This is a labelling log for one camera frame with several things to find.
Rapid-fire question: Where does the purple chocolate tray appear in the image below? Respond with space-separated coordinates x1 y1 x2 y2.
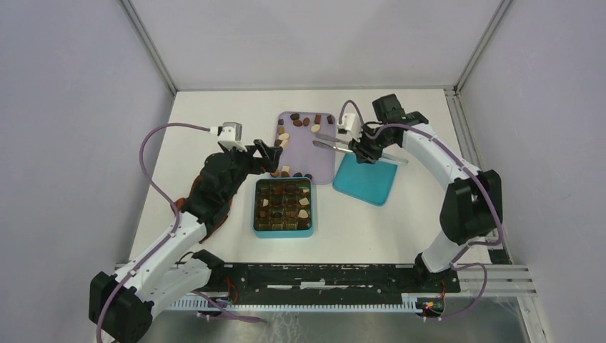
274 111 337 185

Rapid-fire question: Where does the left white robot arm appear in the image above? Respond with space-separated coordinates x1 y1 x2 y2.
89 139 283 342

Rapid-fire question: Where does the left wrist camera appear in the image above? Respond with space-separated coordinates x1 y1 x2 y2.
218 122 247 151

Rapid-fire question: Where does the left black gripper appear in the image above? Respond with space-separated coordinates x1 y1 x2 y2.
221 139 282 202

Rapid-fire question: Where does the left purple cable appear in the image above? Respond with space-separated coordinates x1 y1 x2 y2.
95 123 213 343

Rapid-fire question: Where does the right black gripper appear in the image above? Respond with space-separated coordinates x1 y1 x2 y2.
348 124 394 166

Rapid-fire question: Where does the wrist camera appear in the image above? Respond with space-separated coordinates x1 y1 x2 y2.
218 122 247 151
337 113 363 141

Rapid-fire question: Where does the teal box lid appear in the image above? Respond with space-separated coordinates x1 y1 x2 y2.
332 154 398 207

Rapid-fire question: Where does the teal chocolate box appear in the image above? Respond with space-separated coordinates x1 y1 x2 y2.
252 177 315 239

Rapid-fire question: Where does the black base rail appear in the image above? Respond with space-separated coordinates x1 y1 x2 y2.
200 263 461 305

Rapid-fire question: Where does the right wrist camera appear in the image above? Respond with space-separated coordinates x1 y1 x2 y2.
337 113 363 141

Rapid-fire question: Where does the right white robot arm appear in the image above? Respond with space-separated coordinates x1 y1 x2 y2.
337 94 504 292

